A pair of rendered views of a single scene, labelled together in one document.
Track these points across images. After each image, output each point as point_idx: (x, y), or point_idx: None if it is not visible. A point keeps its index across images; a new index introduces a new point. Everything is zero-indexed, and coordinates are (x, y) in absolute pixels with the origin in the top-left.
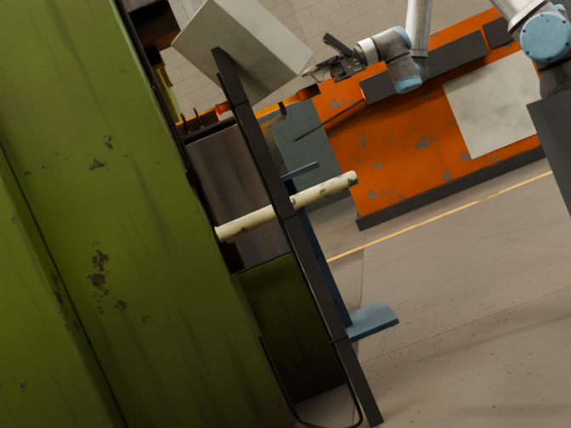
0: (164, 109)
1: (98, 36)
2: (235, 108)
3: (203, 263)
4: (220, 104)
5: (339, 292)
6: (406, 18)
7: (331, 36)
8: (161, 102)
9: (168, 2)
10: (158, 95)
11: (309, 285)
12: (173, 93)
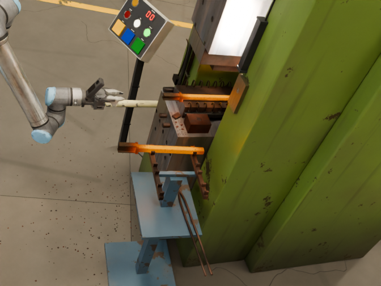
0: (185, 53)
1: None
2: None
3: None
4: (177, 93)
5: (139, 252)
6: (36, 97)
7: (97, 79)
8: (186, 50)
9: (193, 25)
10: (187, 46)
11: (142, 158)
12: (244, 131)
